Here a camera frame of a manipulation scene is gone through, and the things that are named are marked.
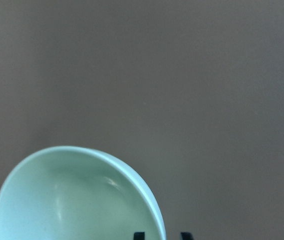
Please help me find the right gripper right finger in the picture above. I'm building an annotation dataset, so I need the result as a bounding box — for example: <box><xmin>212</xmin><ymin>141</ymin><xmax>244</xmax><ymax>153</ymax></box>
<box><xmin>180</xmin><ymin>232</ymin><xmax>194</xmax><ymax>240</ymax></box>

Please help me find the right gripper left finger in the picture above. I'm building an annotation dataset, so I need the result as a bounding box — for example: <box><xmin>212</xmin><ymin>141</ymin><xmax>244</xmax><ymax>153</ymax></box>
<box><xmin>134</xmin><ymin>232</ymin><xmax>145</xmax><ymax>240</ymax></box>

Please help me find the green ceramic bowl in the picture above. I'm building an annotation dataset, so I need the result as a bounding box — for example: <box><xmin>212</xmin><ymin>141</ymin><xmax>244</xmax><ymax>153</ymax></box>
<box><xmin>0</xmin><ymin>146</ymin><xmax>166</xmax><ymax>240</ymax></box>

